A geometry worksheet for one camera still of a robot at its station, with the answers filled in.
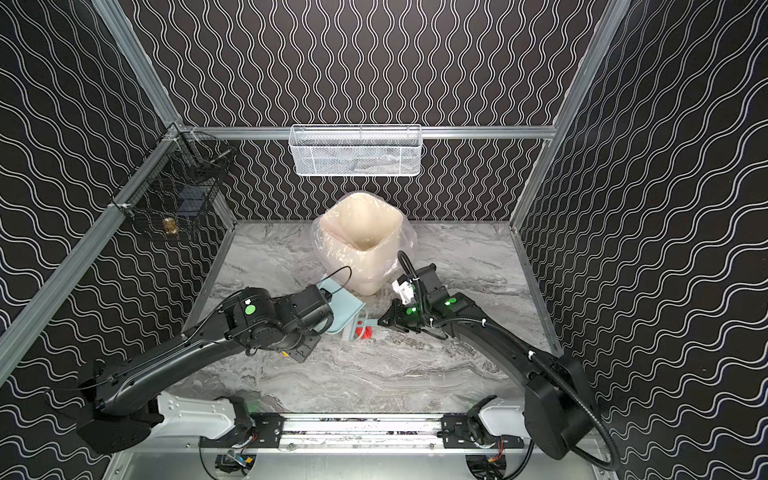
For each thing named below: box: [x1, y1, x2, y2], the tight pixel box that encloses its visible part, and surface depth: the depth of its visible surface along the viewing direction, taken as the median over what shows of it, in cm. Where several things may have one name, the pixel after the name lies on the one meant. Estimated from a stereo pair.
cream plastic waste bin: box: [319, 192, 403, 296], surface depth 90 cm
